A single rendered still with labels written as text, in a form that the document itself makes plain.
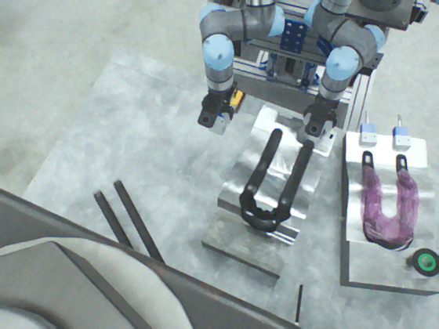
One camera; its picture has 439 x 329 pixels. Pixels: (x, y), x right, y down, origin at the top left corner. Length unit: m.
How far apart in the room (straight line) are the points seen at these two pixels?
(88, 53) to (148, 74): 1.20
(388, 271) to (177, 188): 0.70
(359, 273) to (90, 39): 2.17
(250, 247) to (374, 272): 0.36
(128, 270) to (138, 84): 1.52
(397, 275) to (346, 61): 0.62
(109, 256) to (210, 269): 1.22
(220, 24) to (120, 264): 1.03
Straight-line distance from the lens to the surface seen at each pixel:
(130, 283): 0.16
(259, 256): 1.34
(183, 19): 2.88
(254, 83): 2.34
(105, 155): 1.56
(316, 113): 1.29
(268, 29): 1.19
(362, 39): 1.24
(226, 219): 1.36
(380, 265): 1.35
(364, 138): 1.50
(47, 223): 0.19
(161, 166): 1.50
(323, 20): 1.26
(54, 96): 2.74
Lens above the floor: 2.17
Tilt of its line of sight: 68 degrees down
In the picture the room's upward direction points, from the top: 4 degrees counter-clockwise
